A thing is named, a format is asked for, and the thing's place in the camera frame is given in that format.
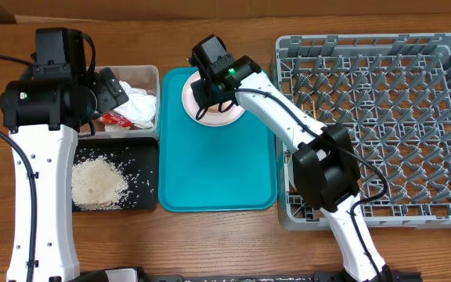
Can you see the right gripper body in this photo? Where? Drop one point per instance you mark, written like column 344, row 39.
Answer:
column 202, row 95

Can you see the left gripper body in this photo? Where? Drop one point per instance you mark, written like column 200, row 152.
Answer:
column 108, row 95

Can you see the red snack wrapper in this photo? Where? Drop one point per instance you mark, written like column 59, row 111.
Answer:
column 115, row 119

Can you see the white napkin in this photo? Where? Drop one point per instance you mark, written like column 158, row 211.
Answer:
column 140, row 109

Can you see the white rice pile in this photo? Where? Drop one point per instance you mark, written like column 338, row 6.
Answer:
column 100, row 183

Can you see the grey bowl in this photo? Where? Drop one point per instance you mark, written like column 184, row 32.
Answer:
column 290, row 169

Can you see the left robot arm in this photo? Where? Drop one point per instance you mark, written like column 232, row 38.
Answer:
column 43, row 116

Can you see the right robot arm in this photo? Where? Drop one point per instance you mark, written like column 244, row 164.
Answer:
column 323, row 166

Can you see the clear plastic waste bin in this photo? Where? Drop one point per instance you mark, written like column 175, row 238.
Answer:
column 144, row 77

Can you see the grey dishwasher rack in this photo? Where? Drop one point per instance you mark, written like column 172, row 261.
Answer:
column 392, row 93

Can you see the large pink plate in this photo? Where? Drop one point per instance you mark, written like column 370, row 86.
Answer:
column 213, row 117

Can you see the black rectangular tray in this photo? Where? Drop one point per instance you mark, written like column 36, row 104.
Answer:
column 144, row 151

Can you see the teal serving tray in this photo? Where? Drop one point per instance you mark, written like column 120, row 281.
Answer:
column 208, row 169

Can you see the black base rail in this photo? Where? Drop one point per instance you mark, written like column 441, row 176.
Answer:
column 137, row 275

